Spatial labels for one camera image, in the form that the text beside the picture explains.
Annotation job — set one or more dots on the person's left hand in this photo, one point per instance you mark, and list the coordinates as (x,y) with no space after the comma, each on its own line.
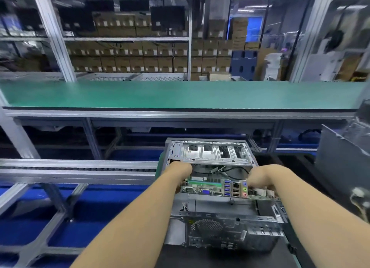
(179,171)

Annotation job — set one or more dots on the person's right hand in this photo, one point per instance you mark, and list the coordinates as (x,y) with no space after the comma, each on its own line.
(261,177)

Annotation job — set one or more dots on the green motherboard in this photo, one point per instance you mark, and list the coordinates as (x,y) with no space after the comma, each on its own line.
(211,188)

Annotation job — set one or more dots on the grey metal computer case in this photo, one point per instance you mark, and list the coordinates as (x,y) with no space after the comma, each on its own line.
(214,224)

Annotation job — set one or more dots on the person's left forearm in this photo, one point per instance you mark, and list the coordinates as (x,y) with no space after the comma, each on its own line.
(127,224)

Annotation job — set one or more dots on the person's right forearm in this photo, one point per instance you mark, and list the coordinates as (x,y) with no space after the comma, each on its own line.
(324,218)

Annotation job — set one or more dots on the green conveyor belt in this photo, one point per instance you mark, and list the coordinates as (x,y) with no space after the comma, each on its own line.
(173,96)

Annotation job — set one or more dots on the stack of cardboard boxes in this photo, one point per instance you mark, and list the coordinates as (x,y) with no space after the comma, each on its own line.
(139,45)

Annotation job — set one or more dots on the grey flat metal rail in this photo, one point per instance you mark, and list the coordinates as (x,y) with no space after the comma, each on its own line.
(69,171)

